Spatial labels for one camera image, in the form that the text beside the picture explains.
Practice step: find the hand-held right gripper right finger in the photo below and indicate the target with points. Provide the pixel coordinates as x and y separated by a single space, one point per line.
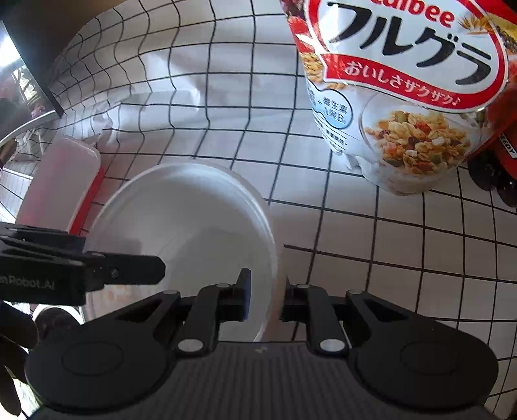
291 303

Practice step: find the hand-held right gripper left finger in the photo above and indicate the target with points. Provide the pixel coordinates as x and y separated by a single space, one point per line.
243 297

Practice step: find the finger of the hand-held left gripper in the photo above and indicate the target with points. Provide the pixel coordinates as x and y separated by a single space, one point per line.
40 238
129 268

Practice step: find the white round bowl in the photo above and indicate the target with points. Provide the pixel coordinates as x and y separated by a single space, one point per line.
181 226

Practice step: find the person's left hand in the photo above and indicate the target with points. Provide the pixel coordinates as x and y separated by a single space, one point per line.
12 347

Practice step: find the red square dish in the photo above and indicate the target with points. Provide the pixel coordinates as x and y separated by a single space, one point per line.
60 181

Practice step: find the black flat panel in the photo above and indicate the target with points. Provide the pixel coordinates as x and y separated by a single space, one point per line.
28 80

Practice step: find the white checkered tablecloth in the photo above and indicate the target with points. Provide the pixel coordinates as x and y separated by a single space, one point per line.
242 101

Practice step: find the red toy car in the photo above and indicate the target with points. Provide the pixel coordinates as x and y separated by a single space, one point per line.
501 161

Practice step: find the red and white cereal bag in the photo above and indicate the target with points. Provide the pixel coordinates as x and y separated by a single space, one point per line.
404 60

